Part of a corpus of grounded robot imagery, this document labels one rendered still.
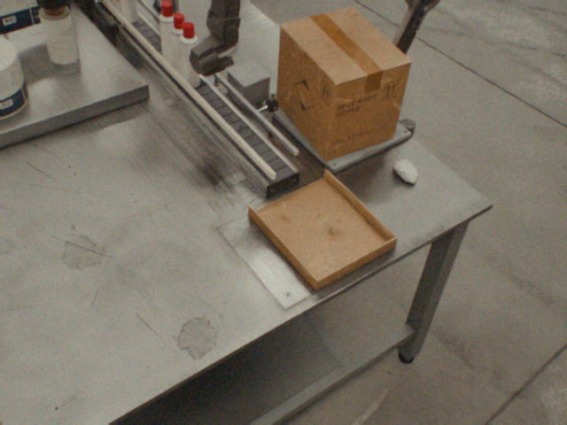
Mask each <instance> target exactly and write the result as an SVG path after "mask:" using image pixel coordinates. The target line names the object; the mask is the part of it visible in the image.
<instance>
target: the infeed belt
mask: <svg viewBox="0 0 567 425"><path fill-rule="evenodd" d="M98 4H99V5H101V7H102V8H103V9H104V10H105V11H106V12H107V13H108V14H109V15H110V16H113V20H114V22H116V23H117V24H118V25H121V23H120V22H119V20H118V19H117V18H115V16H114V15H113V13H112V12H111V11H110V10H109V9H107V8H106V7H105V5H104V4H103V3H98ZM131 25H132V26H134V27H135V29H136V30H137V31H138V32H139V33H140V34H142V35H143V37H144V39H145V40H146V41H147V42H148V43H150V44H151V46H152V47H153V48H154V49H155V50H156V51H157V52H158V53H159V54H160V55H161V56H162V57H163V54H162V41H161V37H159V36H158V35H157V33H156V32H155V31H154V30H153V29H152V27H150V25H149V24H147V22H146V21H145V20H144V19H141V16H140V15H139V14H138V22H137V23H136V24H131ZM122 30H124V31H125V32H126V33H127V34H128V35H129V36H130V38H132V39H133V41H134V42H135V43H136V44H137V46H138V47H139V48H141V49H142V50H143V51H144V52H145V53H146V55H147V56H148V57H150V58H151V60H152V61H153V62H154V64H155V65H156V66H158V67H159V68H160V69H161V70H162V71H163V73H164V74H165V75H167V76H168V77H169V78H170V79H171V82H172V83H173V84H174V85H175V86H177V87H178V88H179V89H180V90H181V92H182V93H183V94H184V95H185V96H187V97H188V98H189V99H190V101H191V102H192V103H193V104H194V105H195V106H197V108H198V109H199V110H200V111H201V112H202V113H203V114H204V115H205V116H206V117H207V118H208V119H209V120H210V122H211V123H212V124H213V125H214V126H215V127H216V128H218V129H219V130H220V131H221V133H222V134H223V135H224V136H225V137H226V138H227V139H228V141H230V143H231V144H232V145H233V146H234V147H235V148H236V149H237V150H238V151H239V152H241V153H242V155H243V156H244V157H245V158H246V159H247V161H248V162H249V163H250V164H251V165H252V166H253V167H254V168H255V169H256V170H257V171H258V172H259V173H260V174H261V175H262V176H264V178H265V179H266V180H267V182H268V183H269V184H271V185H272V184H275V183H278V182H280V181H282V180H285V179H288V178H290V176H292V175H294V174H295V172H294V171H293V170H292V169H291V168H290V167H289V165H288V164H286V163H285V162H284V161H283V160H282V159H281V158H280V157H279V156H278V155H277V153H276V152H274V151H273V150H272V149H271V148H270V147H269V146H268V145H267V144H266V142H265V141H263V140H262V139H261V138H260V137H259V136H258V135H257V134H256V133H255V132H254V130H253V129H251V128H250V127H249V126H248V125H247V124H246V123H245V122H244V121H243V119H242V118H240V117H239V116H238V115H237V114H236V113H235V112H234V111H233V110H232V108H231V107H230V106H228V105H227V104H226V103H225V102H224V101H223V100H222V99H221V97H220V96H218V95H217V94H216V93H215V92H214V91H213V90H212V88H211V87H210V86H209V85H207V84H206V83H205V82H204V81H203V80H202V78H201V77H200V86H199V87H198V88H196V89H194V90H195V91H196V92H198V93H199V94H200V95H201V96H202V97H203V98H204V100H205V101H206V102H207V103H209V104H210V105H211V106H212V107H213V108H214V111H215V112H216V113H217V114H219V115H220V116H221V117H222V118H223V119H224V121H225V122H226V123H227V124H228V125H230V126H231V127H232V128H233V129H234V130H235V132H236V133H237V134H238V135H239V136H241V137H242V138H243V139H244V140H245V141H246V143H247V144H248V146H249V147H250V148H251V149H253V150H254V151H255V152H256V153H257V155H258V156H259V157H260V158H261V159H262V160H264V161H265V162H266V163H267V164H268V166H269V167H270V168H271V169H272V170H273V171H274V172H275V173H276V179H274V180H271V179H270V178H269V176H268V175H267V174H266V173H265V172H264V171H262V170H261V169H260V168H259V167H258V165H257V164H256V163H255V162H254V160H253V159H252V158H250V157H249V156H248V155H247V153H246V152H245V151H244V150H243V149H242V148H241V147H239V146H238V145H237V144H236V142H235V141H234V140H233V139H232V138H231V136H230V135H228V134H227V133H226V132H225V130H224V129H223V128H222V127H221V126H220V125H219V124H217V123H216V122H215V121H214V119H213V118H212V117H211V116H210V115H209V114H208V112H206V111H205V109H204V108H203V107H202V106H201V105H200V104H199V103H198V102H196V101H195V99H194V98H193V97H192V96H191V95H190V94H189V93H188V92H187V91H185V88H184V87H183V86H182V85H181V84H180V83H179V82H178V81H177V80H176V79H175V78H174V77H173V76H172V75H171V74H170V73H169V72H167V70H166V69H165V68H164V67H163V66H162V64H161V63H160V62H159V61H158V60H157V59H156V58H155V57H154V56H153V55H152V54H151V53H150V52H149V51H148V50H147V49H146V48H145V47H144V46H143V45H142V44H141V43H140V42H139V41H138V40H137V39H136V38H135V36H134V35H133V34H131V33H130V32H129V31H128V30H127V28H126V27H123V28H122Z"/></svg>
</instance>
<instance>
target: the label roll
mask: <svg viewBox="0 0 567 425"><path fill-rule="evenodd" d="M28 99H29V93H28V90H27V83H26V82H25V79H24V74H23V71H22V66H21V64H20V63H19V56H18V52H17V48H16V47H14V44H13V43H12V42H11V41H8V40H6V39H4V37H1V36H0V120H3V119H6V118H10V116H12V115H13V114H16V113H17V112H19V111H20V110H21V109H24V107H25V106H26V104H27V101H28Z"/></svg>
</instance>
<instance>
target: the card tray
mask: <svg viewBox="0 0 567 425"><path fill-rule="evenodd" d="M248 216H249V217H250V218H251V219H252V220H253V221H254V222H255V223H256V224H257V226H258V227H259V228H260V230H261V231H262V232H264V233H265V234H266V235H267V236H268V239H269V240H270V241H271V242H272V243H273V244H274V245H275V246H276V247H277V248H278V249H279V251H280V252H281V253H282V254H283V255H284V256H285V257H286V258H287V259H288V260H289V261H290V262H291V264H292V265H293V266H294V267H295V268H296V269H297V270H298V272H299V274H301V275H302V276H303V277H304V278H305V279H306V281H307V282H308V283H309V285H310V286H312V287H313V288H314V290H315V291H318V290H319V289H321V288H324V287H326V286H327V285H329V283H331V282H334V281H336V280H337V279H339V278H341V277H343V276H344V275H346V274H350V272H352V271H353V270H354V269H356V268H358V267H361V266H363V265H365V264H367V263H368V262H370V261H372V259H375V258H376V257H378V256H380V255H383V254H385V253H386V252H388V251H390V250H392V248H394V247H396V244H397V241H398V236H397V235H396V234H394V233H393V232H392V231H391V230H390V229H389V228H388V227H387V226H386V225H385V224H384V223H383V222H382V221H381V220H380V219H379V218H378V217H377V216H376V215H375V214H374V213H373V212H371V211H370V210H369V209H368V208H367V207H366V206H365V205H364V204H363V203H362V202H361V200H360V199H358V198H357V197H356V196H355V195H354V194H353V193H352V192H351V191H349V190H348V189H347V188H346V187H345V186H344V185H343V184H342V183H341V182H340V181H339V180H338V179H337V178H335V176H334V175H333V174H332V173H331V172H330V171H329V170H328V169H325V175H324V179H321V180H320V181H318V182H315V183H313V184H309V185H307V186H306V187H304V188H302V189H300V190H298V191H296V192H293V193H291V194H290V195H288V196H285V197H282V198H280V199H277V200H275V202H273V203H271V204H269V205H266V206H262V207H261V208H259V209H257V210H254V209H253V208H252V206H250V205H248Z"/></svg>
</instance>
